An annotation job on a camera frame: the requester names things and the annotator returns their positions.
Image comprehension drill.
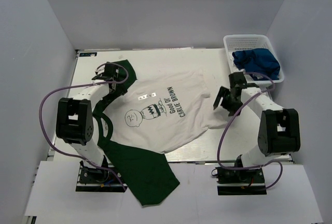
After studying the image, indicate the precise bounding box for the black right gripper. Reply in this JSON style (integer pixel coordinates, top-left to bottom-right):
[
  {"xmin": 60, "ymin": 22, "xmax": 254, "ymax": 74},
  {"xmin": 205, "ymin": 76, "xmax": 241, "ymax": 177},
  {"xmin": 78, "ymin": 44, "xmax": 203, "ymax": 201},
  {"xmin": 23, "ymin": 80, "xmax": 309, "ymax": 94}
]
[{"xmin": 214, "ymin": 86, "xmax": 244, "ymax": 117}]

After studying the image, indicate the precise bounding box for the white green raglan t-shirt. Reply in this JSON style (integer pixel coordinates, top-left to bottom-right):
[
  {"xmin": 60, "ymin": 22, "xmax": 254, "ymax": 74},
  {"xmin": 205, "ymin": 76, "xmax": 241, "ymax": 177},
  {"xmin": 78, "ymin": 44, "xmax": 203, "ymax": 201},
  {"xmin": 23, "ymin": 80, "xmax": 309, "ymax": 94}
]
[{"xmin": 93, "ymin": 60, "xmax": 227, "ymax": 206}]

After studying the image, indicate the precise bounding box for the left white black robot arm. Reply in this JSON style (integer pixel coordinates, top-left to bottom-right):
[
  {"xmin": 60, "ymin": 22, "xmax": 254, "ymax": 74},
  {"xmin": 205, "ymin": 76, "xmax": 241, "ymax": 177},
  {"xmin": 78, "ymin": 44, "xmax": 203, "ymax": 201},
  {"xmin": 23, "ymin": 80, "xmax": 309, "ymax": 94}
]
[{"xmin": 56, "ymin": 63, "xmax": 129, "ymax": 182}]

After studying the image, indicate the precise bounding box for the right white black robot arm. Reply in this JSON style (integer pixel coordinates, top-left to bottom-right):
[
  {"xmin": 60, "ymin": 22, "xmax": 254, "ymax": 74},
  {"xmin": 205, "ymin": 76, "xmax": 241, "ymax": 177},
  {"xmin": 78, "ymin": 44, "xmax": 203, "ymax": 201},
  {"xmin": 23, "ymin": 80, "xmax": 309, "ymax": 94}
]
[{"xmin": 213, "ymin": 72, "xmax": 301, "ymax": 182}]

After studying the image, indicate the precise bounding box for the dark label sticker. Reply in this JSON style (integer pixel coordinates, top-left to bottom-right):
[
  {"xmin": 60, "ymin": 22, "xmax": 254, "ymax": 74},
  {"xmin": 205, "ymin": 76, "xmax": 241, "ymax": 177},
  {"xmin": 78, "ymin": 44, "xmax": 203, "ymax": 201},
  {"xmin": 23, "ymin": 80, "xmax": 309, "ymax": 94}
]
[{"xmin": 79, "ymin": 52, "xmax": 98, "ymax": 57}]

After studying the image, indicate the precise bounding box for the blue t-shirt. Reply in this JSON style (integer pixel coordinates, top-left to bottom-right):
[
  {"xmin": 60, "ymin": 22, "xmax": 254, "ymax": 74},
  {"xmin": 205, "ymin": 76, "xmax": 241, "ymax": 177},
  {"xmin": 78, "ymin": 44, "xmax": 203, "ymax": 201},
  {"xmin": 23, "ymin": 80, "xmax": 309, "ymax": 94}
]
[{"xmin": 232, "ymin": 48, "xmax": 281, "ymax": 80}]

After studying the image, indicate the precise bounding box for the white plastic basket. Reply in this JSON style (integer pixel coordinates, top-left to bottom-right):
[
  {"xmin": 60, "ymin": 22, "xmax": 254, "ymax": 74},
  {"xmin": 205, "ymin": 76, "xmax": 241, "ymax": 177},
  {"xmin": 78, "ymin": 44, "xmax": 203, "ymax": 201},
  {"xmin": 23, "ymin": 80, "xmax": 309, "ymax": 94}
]
[{"xmin": 223, "ymin": 34, "xmax": 284, "ymax": 87}]

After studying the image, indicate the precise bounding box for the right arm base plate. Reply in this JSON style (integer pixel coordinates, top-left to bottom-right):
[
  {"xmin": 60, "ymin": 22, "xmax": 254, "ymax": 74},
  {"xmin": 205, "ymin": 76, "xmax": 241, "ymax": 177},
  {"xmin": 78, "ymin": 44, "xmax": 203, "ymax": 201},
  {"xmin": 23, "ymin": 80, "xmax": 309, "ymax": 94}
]
[{"xmin": 211, "ymin": 167, "xmax": 267, "ymax": 196}]

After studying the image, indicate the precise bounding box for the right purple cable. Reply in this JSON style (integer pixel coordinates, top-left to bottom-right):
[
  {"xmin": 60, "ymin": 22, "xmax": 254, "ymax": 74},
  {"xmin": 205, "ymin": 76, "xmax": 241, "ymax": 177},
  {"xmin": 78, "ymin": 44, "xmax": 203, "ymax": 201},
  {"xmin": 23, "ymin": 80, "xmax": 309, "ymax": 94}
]
[{"xmin": 216, "ymin": 71, "xmax": 284, "ymax": 189}]

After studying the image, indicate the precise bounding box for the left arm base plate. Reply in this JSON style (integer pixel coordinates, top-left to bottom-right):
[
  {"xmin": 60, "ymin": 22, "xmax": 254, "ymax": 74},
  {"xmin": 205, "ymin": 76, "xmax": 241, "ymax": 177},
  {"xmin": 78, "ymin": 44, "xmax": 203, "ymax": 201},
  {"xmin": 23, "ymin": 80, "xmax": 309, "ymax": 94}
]
[{"xmin": 75, "ymin": 165, "xmax": 128, "ymax": 193}]

